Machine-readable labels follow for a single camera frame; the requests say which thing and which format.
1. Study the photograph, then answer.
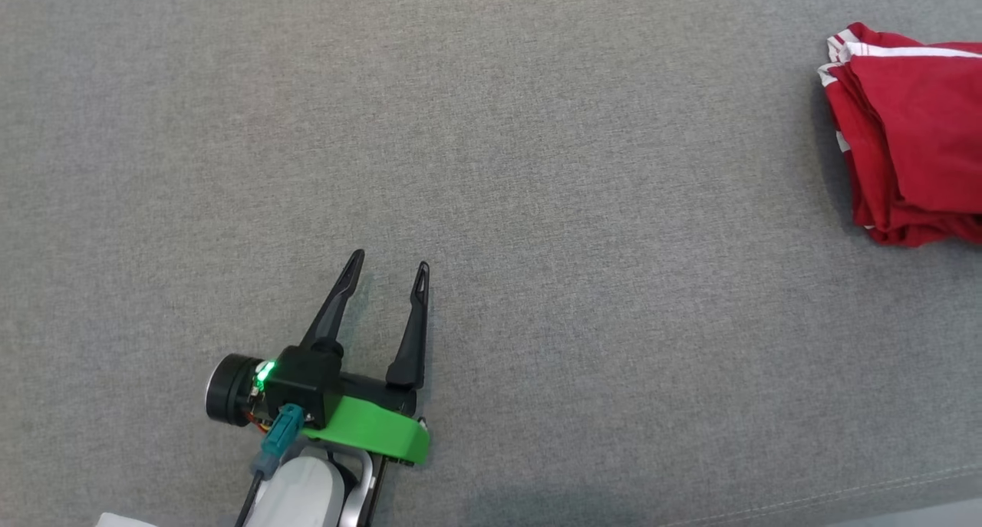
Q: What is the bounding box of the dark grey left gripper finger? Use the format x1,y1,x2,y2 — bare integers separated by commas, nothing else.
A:
386,262,430,390
299,249,366,351

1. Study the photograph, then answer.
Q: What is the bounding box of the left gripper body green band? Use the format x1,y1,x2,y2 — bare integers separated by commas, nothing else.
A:
206,354,432,466

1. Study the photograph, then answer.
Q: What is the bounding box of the red jersey number 23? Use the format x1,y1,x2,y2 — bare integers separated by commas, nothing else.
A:
817,61,982,248

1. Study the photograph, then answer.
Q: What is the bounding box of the grey fabric sofa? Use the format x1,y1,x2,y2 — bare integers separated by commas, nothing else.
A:
0,0,982,527

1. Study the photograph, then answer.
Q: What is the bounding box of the black cable teal plug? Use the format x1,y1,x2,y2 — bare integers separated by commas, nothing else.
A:
234,404,305,527

